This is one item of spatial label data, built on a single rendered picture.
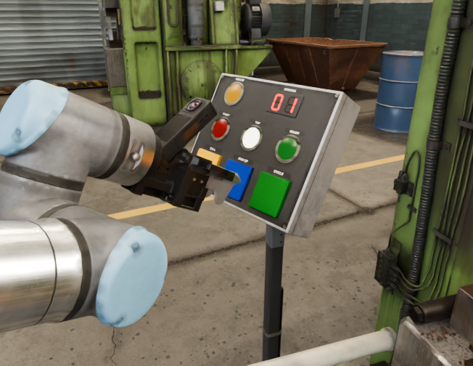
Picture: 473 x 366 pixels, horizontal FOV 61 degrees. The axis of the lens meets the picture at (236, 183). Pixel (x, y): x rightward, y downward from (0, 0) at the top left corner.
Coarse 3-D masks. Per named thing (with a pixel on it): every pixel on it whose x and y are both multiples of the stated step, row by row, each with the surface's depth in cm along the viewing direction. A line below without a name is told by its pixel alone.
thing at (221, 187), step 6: (210, 174) 64; (210, 180) 64; (216, 180) 65; (222, 180) 66; (234, 180) 67; (240, 180) 70; (210, 186) 64; (216, 186) 65; (222, 186) 66; (228, 186) 67; (216, 192) 66; (222, 192) 67; (228, 192) 68; (216, 198) 66; (222, 198) 67
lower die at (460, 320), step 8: (464, 288) 57; (472, 288) 57; (456, 296) 57; (464, 296) 56; (472, 296) 55; (456, 304) 58; (464, 304) 56; (472, 304) 55; (456, 312) 58; (464, 312) 56; (472, 312) 55; (456, 320) 58; (464, 320) 57; (472, 320) 55; (456, 328) 58; (464, 328) 57; (472, 328) 55; (464, 336) 57; (472, 336) 56
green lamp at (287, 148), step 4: (284, 140) 79; (288, 140) 79; (292, 140) 78; (280, 144) 80; (284, 144) 79; (288, 144) 79; (292, 144) 78; (296, 144) 78; (280, 148) 80; (284, 148) 79; (288, 148) 78; (292, 148) 78; (296, 148) 77; (280, 152) 79; (284, 152) 79; (288, 152) 78; (292, 152) 78; (280, 156) 79; (284, 156) 79; (288, 156) 78
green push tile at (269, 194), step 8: (264, 176) 80; (272, 176) 79; (256, 184) 81; (264, 184) 80; (272, 184) 78; (280, 184) 77; (288, 184) 76; (256, 192) 80; (264, 192) 79; (272, 192) 78; (280, 192) 77; (256, 200) 80; (264, 200) 79; (272, 200) 77; (280, 200) 76; (256, 208) 80; (264, 208) 78; (272, 208) 77; (280, 208) 76; (272, 216) 77
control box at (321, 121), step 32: (224, 96) 94; (256, 96) 88; (288, 96) 82; (320, 96) 77; (256, 128) 85; (288, 128) 80; (320, 128) 75; (352, 128) 80; (224, 160) 89; (256, 160) 83; (288, 160) 78; (320, 160) 75; (288, 192) 76; (320, 192) 78; (288, 224) 75
